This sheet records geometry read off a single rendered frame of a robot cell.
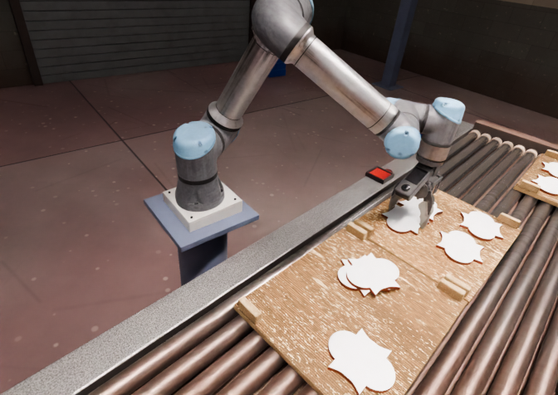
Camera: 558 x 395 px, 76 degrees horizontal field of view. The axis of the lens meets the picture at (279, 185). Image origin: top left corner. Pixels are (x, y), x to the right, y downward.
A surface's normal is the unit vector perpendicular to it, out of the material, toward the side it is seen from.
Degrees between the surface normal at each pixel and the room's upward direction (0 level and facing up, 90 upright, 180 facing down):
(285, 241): 0
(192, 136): 10
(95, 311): 0
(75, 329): 0
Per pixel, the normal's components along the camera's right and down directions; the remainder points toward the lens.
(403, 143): -0.29, 0.54
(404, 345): 0.08, -0.83
